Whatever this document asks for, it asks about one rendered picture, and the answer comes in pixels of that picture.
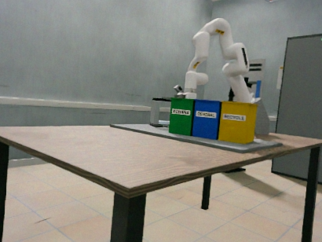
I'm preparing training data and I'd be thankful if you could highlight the green open bin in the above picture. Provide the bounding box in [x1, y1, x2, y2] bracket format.
[169, 97, 196, 136]

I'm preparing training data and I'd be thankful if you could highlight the yellow bin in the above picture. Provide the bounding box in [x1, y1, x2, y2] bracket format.
[218, 101, 258, 144]

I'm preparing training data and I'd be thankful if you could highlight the blue open-top bin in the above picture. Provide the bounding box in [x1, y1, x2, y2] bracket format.
[192, 99, 221, 140]

